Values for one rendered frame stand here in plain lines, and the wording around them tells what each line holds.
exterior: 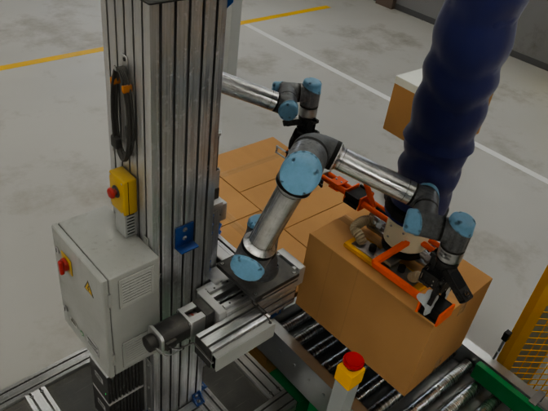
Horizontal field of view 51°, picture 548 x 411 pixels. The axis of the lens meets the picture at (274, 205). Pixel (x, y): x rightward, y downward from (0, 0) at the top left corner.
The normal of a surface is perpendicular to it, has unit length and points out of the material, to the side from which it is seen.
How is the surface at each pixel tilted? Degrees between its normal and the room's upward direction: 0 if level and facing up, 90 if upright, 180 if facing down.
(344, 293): 90
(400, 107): 90
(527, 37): 90
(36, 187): 0
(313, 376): 90
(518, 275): 0
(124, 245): 0
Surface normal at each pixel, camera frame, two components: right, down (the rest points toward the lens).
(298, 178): -0.21, 0.46
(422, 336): -0.73, 0.33
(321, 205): 0.11, -0.80
